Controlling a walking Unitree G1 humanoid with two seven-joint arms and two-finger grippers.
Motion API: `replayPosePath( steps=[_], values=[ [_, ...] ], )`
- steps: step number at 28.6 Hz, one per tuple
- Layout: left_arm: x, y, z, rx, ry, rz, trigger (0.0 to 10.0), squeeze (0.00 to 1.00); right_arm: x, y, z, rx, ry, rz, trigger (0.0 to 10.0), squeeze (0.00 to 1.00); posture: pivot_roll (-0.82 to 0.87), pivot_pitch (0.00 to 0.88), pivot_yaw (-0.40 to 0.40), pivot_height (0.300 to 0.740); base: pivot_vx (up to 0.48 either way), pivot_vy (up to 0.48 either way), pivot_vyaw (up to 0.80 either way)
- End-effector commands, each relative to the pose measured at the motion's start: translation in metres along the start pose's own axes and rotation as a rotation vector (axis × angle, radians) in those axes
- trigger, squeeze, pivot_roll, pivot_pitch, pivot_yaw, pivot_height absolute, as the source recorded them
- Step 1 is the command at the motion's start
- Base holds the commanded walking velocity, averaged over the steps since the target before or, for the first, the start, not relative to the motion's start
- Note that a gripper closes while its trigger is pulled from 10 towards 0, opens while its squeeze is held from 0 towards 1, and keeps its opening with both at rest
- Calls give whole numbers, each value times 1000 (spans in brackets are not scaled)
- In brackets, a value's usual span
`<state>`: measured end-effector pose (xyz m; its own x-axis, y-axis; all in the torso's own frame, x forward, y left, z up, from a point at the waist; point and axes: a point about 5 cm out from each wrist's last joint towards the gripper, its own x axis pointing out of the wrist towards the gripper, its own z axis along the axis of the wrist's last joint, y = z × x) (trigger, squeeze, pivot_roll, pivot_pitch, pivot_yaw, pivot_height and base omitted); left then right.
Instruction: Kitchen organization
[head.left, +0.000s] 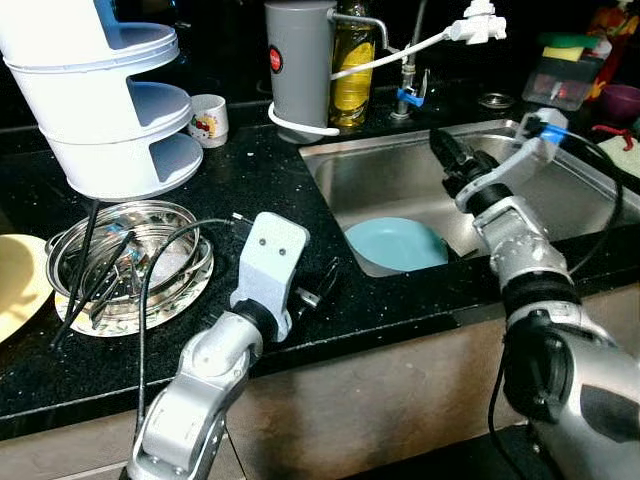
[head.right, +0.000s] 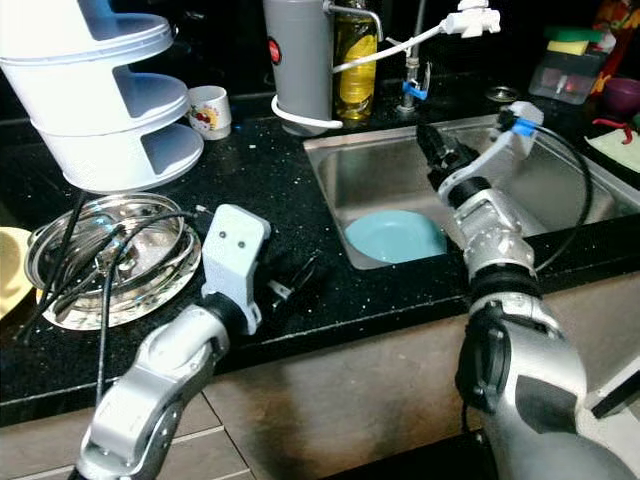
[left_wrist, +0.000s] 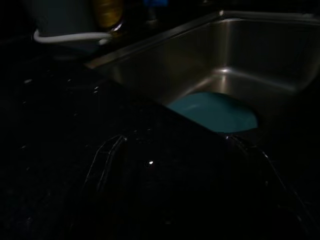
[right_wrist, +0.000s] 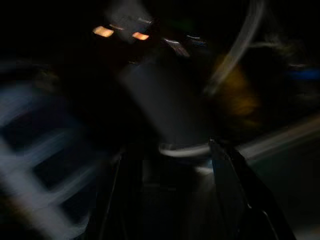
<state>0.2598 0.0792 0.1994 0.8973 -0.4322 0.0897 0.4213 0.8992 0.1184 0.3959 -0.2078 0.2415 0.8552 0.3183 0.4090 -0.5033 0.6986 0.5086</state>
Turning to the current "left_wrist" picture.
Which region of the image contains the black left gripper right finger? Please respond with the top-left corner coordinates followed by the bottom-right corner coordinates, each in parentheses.
top-left (226, 134), bottom-right (313, 240)

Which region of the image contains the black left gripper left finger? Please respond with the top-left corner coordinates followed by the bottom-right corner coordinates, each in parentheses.
top-left (80, 134), bottom-right (130, 198)

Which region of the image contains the light blue plate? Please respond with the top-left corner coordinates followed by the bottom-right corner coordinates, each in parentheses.
top-left (166, 91), bottom-right (259, 135)

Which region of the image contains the stainless steel sink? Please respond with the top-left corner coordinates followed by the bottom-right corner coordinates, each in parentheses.
top-left (84, 9), bottom-right (320, 141)

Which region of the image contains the yellow oil bottle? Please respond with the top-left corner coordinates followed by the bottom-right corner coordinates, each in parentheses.
top-left (93, 0), bottom-right (125, 32)

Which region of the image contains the white hose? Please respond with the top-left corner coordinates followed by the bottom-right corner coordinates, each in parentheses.
top-left (33, 29), bottom-right (113, 46)

